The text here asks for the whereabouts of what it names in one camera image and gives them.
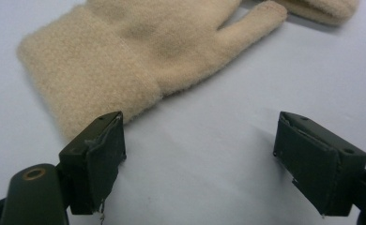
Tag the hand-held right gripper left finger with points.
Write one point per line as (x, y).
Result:
(90, 162)

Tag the beige knit glove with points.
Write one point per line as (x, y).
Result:
(322, 9)
(115, 59)

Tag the pale foam board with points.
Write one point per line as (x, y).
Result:
(203, 156)

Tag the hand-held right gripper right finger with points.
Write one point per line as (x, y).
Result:
(315, 162)

